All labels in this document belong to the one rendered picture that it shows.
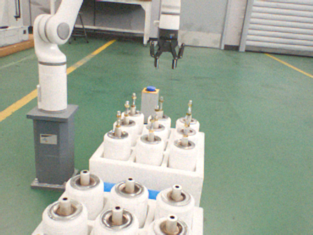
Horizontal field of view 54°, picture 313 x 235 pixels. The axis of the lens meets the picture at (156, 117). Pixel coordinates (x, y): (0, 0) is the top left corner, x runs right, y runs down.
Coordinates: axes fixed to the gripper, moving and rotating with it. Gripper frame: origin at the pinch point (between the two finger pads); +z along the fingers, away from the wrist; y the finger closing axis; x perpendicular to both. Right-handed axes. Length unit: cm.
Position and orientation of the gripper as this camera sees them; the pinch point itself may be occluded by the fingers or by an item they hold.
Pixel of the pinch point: (165, 65)
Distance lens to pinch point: 123.5
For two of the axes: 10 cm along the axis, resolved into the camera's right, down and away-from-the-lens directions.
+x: -2.6, -3.6, 9.0
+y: 9.6, -0.1, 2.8
